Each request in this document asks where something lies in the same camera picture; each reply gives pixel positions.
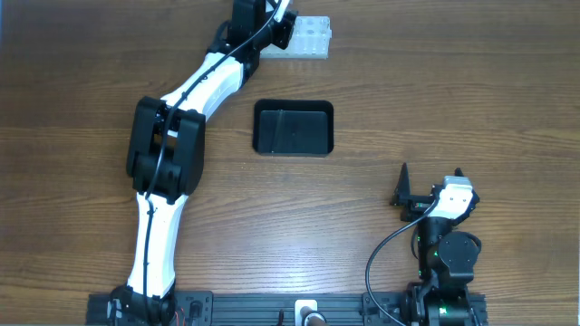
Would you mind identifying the black cable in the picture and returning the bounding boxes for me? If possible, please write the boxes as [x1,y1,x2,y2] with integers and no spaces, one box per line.
[364,198,440,326]
[143,0,285,200]

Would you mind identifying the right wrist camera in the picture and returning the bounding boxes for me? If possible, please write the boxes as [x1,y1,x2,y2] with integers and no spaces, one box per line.
[432,175,476,221]

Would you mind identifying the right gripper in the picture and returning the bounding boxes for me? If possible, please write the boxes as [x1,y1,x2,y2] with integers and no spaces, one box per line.
[391,162,467,222]

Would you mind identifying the black tray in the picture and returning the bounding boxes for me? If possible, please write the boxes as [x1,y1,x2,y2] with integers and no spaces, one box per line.
[251,99,335,158]

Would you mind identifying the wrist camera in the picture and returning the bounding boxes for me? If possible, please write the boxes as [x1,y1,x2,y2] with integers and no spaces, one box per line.
[432,175,476,221]
[271,0,292,24]

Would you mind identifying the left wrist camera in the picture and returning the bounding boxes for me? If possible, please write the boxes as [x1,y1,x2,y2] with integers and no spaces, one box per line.
[271,0,292,24]

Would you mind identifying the white test tube rack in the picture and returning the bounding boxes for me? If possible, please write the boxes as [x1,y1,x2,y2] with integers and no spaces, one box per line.
[260,15,334,61]

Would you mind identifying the mounting rail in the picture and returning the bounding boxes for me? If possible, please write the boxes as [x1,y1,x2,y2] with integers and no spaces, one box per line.
[85,289,488,326]

